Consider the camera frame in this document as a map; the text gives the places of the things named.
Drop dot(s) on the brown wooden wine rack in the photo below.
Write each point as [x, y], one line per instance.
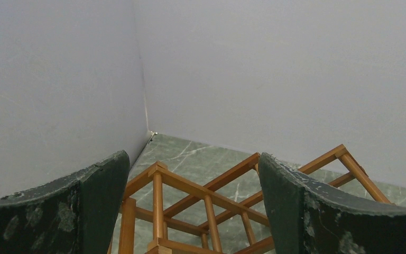
[176, 215]

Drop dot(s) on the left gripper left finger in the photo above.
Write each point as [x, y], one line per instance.
[72, 214]

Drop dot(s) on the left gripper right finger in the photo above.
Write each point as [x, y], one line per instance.
[308, 216]

